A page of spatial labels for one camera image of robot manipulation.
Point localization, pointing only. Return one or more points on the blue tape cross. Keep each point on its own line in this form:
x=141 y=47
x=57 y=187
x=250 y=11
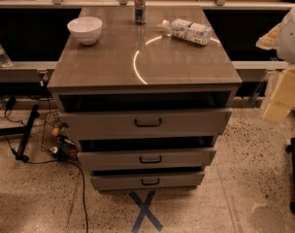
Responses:
x=144 y=212

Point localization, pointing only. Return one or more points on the grey drawer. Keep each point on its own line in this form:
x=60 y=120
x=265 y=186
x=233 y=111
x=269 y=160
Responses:
x=147 y=181
x=146 y=124
x=146 y=159

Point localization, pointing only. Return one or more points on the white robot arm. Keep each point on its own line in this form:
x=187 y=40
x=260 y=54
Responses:
x=286 y=39

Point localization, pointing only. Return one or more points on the energy drink can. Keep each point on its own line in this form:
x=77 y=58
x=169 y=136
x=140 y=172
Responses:
x=140 y=11

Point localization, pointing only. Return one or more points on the grey bottom drawer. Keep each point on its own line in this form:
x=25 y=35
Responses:
x=147 y=181

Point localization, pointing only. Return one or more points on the black stand foot left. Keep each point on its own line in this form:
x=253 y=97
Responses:
x=24 y=131

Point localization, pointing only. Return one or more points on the grey middle drawer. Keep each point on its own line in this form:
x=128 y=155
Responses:
x=146 y=159

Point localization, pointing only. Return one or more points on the white bowl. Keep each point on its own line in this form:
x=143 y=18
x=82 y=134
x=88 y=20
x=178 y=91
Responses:
x=86 y=30

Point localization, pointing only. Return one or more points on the grey drawer cabinet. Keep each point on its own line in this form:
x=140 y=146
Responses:
x=138 y=68

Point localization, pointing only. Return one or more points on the grey top drawer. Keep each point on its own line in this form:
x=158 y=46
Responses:
x=146 y=124

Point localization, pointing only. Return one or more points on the clear plastic water bottle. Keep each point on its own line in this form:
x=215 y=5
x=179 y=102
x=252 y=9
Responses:
x=187 y=30

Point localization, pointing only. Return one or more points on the small bottle at left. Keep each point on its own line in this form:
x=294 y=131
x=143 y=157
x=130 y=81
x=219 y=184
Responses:
x=5 y=60

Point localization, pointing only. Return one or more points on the wire basket with items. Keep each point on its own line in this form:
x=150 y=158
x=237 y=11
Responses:
x=55 y=140

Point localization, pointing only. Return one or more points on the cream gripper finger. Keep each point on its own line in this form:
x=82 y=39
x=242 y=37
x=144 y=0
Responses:
x=282 y=100

